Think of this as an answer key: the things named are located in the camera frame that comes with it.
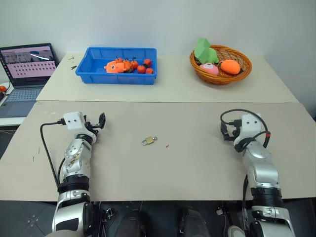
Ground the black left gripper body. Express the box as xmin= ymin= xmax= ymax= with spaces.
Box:
xmin=83 ymin=118 xmax=100 ymax=144

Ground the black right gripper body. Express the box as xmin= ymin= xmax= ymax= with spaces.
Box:
xmin=226 ymin=119 xmax=242 ymax=139

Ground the blue plastic bin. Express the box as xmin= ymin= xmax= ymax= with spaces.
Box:
xmin=75 ymin=46 xmax=158 ymax=85

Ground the orange fish plush toy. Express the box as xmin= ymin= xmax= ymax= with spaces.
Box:
xmin=103 ymin=61 xmax=128 ymax=74

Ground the brown wicker basket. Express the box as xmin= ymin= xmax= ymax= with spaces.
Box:
xmin=189 ymin=44 xmax=253 ymax=86

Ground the pink plush toy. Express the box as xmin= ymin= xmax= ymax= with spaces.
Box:
xmin=199 ymin=62 xmax=220 ymax=76

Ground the green plush toy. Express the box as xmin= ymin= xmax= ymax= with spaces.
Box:
xmin=194 ymin=37 xmax=220 ymax=64

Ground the grey open laptop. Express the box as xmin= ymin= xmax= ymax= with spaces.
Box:
xmin=0 ymin=43 xmax=60 ymax=119

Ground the dark rounded shape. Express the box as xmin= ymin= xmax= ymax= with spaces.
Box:
xmin=115 ymin=209 xmax=149 ymax=237
xmin=177 ymin=206 xmax=211 ymax=237

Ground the white rounded object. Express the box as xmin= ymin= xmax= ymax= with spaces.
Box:
xmin=227 ymin=224 xmax=245 ymax=237

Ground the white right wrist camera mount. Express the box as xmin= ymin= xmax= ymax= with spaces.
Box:
xmin=233 ymin=113 xmax=263 ymax=147

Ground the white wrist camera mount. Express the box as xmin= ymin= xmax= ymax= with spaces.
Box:
xmin=233 ymin=113 xmax=263 ymax=147
xmin=62 ymin=112 xmax=86 ymax=132

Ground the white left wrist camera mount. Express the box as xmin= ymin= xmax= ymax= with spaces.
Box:
xmin=62 ymin=112 xmax=86 ymax=132

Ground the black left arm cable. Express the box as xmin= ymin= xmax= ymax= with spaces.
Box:
xmin=40 ymin=119 xmax=66 ymax=189

